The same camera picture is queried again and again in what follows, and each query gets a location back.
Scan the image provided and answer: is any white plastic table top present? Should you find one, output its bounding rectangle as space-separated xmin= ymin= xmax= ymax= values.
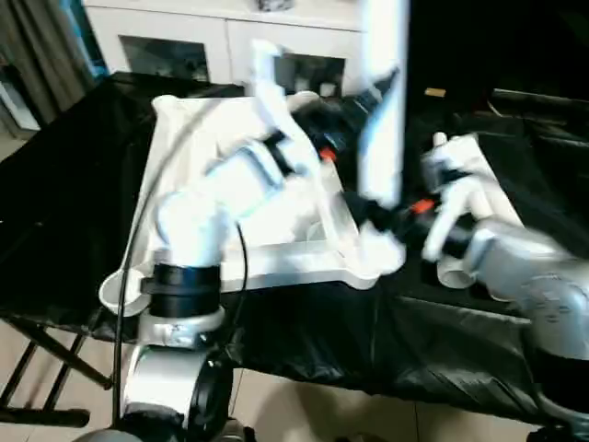
xmin=99 ymin=90 xmax=409 ymax=319

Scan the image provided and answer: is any white glass door cabinet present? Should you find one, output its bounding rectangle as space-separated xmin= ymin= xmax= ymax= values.
xmin=85 ymin=0 xmax=369 ymax=98

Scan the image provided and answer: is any dark robot waist part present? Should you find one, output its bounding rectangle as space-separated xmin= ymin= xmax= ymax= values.
xmin=220 ymin=416 xmax=257 ymax=442

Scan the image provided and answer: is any black mat cover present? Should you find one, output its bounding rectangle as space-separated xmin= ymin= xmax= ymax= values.
xmin=0 ymin=71 xmax=589 ymax=425

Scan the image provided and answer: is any grey curtain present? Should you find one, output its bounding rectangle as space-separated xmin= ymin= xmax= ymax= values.
xmin=0 ymin=0 xmax=111 ymax=134

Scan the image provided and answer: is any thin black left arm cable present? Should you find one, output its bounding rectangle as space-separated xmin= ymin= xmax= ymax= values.
xmin=237 ymin=223 xmax=249 ymax=291

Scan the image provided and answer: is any black folding stand frame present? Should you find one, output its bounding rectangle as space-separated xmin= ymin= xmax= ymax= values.
xmin=0 ymin=317 xmax=114 ymax=427

